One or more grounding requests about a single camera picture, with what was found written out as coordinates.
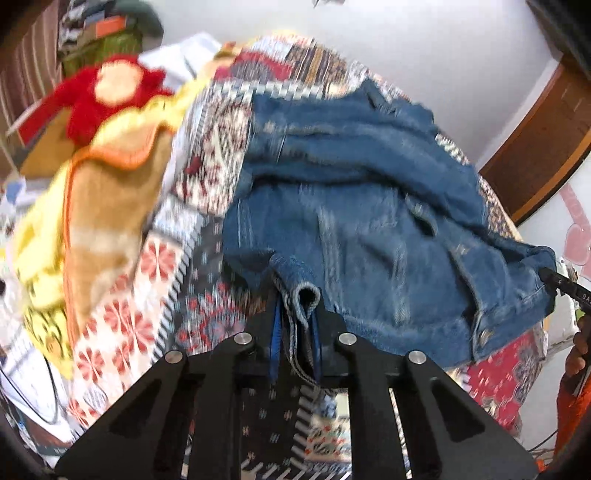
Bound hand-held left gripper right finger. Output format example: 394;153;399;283
311;309;541;480

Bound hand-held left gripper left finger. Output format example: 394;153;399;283
54;300;280;480

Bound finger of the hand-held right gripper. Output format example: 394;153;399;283
539;267;591;303

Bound blue denim jacket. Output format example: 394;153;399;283
222;78;557;384

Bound person's right forearm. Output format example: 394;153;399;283
551;376;591;462

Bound pile of clothes and clutter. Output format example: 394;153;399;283
58;0;139;51

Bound person's right hand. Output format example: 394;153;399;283
564;340;591;378

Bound white door with stickers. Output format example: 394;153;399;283
517;152;591;278

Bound patchwork bedspread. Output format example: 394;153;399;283
0;32;550;480

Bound yellow and brown blanket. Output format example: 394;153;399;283
11;78;208;379

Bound brown cardboard box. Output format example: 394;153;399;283
21;122;81;178

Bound printed paper sheets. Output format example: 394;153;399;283
0;175;28;222

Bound white sheet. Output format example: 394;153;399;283
139;33;222;88

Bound red plush toy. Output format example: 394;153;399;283
28;54;174;146

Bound green cloth covered cabinet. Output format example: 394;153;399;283
60;32;141;77

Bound orange box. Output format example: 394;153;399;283
95;16;127;40

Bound striped red and gold curtain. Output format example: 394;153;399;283
0;0;65;134

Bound wooden door frame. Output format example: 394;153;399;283
478;58;591;227

